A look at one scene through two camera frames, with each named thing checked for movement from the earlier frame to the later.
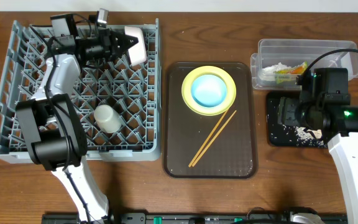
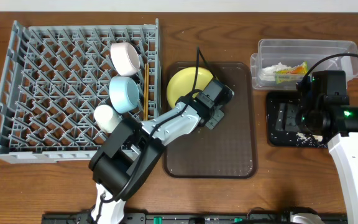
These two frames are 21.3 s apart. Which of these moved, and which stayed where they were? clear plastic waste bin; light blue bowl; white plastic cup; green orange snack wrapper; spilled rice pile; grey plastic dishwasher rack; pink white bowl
Moved: light blue bowl; pink white bowl
Stayed: clear plastic waste bin; green orange snack wrapper; spilled rice pile; grey plastic dishwasher rack; white plastic cup
